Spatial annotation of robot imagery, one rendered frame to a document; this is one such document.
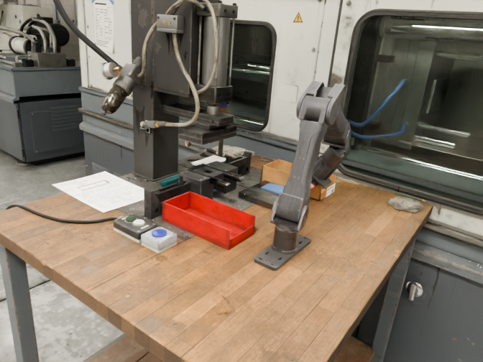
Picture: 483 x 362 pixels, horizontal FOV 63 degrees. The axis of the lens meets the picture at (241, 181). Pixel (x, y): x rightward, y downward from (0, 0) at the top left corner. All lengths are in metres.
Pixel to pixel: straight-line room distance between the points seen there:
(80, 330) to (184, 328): 1.44
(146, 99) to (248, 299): 0.82
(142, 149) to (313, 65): 0.82
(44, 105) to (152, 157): 2.96
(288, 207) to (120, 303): 0.45
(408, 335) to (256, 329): 1.19
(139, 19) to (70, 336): 1.51
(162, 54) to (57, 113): 3.12
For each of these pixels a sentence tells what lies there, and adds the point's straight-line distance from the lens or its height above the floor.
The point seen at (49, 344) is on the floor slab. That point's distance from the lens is 2.19.
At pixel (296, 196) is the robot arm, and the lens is 1.01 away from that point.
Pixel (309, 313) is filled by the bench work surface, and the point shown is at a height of 0.90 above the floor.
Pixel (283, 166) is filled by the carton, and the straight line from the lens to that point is 1.59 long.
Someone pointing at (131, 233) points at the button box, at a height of 0.92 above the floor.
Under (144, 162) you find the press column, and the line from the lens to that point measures 1.49.
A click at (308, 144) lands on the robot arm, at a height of 1.19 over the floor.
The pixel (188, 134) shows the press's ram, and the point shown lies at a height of 1.13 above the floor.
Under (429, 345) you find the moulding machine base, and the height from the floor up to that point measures 0.29.
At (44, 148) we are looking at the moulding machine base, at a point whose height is 0.19.
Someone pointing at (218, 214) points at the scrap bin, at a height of 0.92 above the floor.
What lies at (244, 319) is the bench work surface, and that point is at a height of 0.90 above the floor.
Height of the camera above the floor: 1.44
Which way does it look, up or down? 21 degrees down
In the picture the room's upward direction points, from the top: 5 degrees clockwise
